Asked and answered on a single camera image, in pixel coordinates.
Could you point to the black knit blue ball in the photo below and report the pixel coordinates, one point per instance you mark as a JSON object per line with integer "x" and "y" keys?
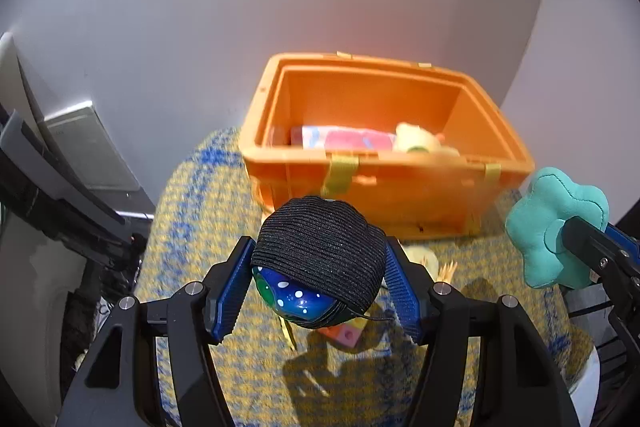
{"x": 319, "y": 263}

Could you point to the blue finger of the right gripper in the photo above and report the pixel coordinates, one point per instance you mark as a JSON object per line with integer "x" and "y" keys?
{"x": 593, "y": 248}
{"x": 627, "y": 243}

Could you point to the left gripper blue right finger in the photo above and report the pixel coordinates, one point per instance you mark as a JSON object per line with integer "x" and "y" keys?
{"x": 409, "y": 285}

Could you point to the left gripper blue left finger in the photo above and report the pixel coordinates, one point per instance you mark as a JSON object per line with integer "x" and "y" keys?
{"x": 227, "y": 283}

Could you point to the colourful cube block toy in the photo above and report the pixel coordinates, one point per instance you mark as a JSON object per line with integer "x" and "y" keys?
{"x": 346, "y": 334}

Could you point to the orange plastic storage basket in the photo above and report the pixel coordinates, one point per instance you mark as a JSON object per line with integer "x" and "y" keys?
{"x": 409, "y": 195}

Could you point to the beige plush animal toy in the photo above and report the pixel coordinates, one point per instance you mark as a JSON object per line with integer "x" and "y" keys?
{"x": 426, "y": 257}

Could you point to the yellow plush dog green scarf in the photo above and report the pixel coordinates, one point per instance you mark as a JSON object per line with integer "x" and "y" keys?
{"x": 410, "y": 138}

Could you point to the pink patterned book in basket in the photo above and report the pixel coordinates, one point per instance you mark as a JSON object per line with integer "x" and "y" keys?
{"x": 340, "y": 138}

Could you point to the black tripod stand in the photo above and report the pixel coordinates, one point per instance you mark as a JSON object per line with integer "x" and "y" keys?
{"x": 42, "y": 191}

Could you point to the teal flower plush cushion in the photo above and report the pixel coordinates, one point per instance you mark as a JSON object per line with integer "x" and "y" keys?
{"x": 534, "y": 226}

